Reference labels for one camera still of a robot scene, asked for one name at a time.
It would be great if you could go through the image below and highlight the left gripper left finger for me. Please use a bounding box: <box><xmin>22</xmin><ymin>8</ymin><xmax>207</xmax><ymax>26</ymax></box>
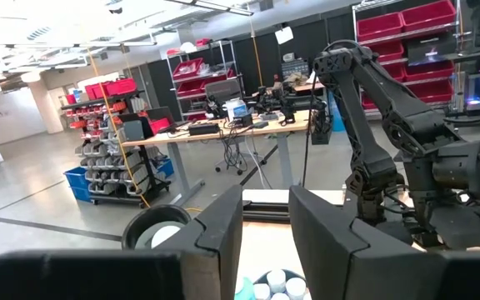
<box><xmin>156</xmin><ymin>184</ymin><xmax>244</xmax><ymax>300</ymax></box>

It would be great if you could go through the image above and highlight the grey office chair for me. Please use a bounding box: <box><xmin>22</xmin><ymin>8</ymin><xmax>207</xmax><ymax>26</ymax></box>
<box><xmin>203</xmin><ymin>77</ymin><xmax>249</xmax><ymax>176</ymax></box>

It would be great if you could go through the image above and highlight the black equipment on workbench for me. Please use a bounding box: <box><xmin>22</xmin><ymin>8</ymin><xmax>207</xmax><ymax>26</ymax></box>
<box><xmin>243</xmin><ymin>74</ymin><xmax>323</xmax><ymax>127</ymax></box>

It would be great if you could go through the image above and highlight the blue cylindrical container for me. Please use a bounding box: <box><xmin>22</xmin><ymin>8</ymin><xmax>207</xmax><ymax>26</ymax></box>
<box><xmin>328</xmin><ymin>93</ymin><xmax>347</xmax><ymax>133</ymax></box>

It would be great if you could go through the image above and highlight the yellow hanging cord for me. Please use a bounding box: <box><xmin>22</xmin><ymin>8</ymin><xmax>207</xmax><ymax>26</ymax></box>
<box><xmin>247</xmin><ymin>16</ymin><xmax>265</xmax><ymax>88</ymax></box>
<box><xmin>86</xmin><ymin>46</ymin><xmax>153</xmax><ymax>209</ymax></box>

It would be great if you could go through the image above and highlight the rack with red bins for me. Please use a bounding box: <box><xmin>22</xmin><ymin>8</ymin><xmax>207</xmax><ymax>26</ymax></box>
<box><xmin>59</xmin><ymin>77</ymin><xmax>173</xmax><ymax>206</ymax></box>

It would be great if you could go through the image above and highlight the small green paint bottle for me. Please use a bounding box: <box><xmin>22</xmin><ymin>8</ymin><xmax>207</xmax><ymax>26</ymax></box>
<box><xmin>266</xmin><ymin>269</ymin><xmax>288</xmax><ymax>294</ymax></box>

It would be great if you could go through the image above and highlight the large teal paint bottle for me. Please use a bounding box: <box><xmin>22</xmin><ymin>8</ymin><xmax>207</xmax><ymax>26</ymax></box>
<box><xmin>234</xmin><ymin>277</ymin><xmax>256</xmax><ymax>300</ymax></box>

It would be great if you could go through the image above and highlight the teal plastic storage bin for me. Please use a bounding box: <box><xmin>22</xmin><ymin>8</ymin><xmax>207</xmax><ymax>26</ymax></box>
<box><xmin>252</xmin><ymin>268</ymin><xmax>308</xmax><ymax>300</ymax></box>

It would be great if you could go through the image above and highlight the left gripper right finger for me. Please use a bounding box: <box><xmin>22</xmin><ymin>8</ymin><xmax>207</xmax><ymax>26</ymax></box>
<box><xmin>288</xmin><ymin>185</ymin><xmax>441</xmax><ymax>300</ymax></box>

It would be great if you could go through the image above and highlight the wire shelf with red bins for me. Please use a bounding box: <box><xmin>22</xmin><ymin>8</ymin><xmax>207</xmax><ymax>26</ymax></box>
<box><xmin>166</xmin><ymin>38</ymin><xmax>243</xmax><ymax>123</ymax></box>

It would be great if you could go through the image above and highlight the small teal-green paint bottle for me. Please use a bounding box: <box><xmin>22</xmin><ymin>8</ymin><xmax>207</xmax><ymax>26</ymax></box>
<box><xmin>252</xmin><ymin>282</ymin><xmax>271</xmax><ymax>300</ymax></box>

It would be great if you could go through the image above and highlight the wooden workbench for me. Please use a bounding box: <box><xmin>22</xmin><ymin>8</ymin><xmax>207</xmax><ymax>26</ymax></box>
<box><xmin>121</xmin><ymin>108</ymin><xmax>335</xmax><ymax>208</ymax></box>

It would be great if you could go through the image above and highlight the white and blue box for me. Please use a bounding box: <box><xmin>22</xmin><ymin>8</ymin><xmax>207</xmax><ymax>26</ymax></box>
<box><xmin>224</xmin><ymin>97</ymin><xmax>249</xmax><ymax>123</ymax></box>

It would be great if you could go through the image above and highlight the small blue paint bottle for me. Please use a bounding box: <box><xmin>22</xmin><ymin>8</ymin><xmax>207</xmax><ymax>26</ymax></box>
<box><xmin>284</xmin><ymin>277</ymin><xmax>308</xmax><ymax>300</ymax></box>

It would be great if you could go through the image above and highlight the large shelf with red bins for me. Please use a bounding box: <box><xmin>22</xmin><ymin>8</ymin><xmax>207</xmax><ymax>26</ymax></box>
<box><xmin>351</xmin><ymin>0</ymin><xmax>464</xmax><ymax>122</ymax></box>

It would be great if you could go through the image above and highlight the white paper sign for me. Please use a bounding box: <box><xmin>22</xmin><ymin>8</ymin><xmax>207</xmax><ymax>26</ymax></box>
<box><xmin>274</xmin><ymin>25</ymin><xmax>295</xmax><ymax>46</ymax></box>

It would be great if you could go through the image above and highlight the white cylinder with black rim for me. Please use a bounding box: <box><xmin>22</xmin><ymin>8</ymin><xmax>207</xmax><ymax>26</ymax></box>
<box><xmin>121</xmin><ymin>203</ymin><xmax>193</xmax><ymax>251</ymax></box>

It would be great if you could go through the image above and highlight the blue floor crate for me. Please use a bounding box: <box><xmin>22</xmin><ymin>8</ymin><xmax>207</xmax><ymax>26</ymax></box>
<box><xmin>63</xmin><ymin>165</ymin><xmax>95</xmax><ymax>204</ymax></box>
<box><xmin>155</xmin><ymin>157</ymin><xmax>176</xmax><ymax>179</ymax></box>

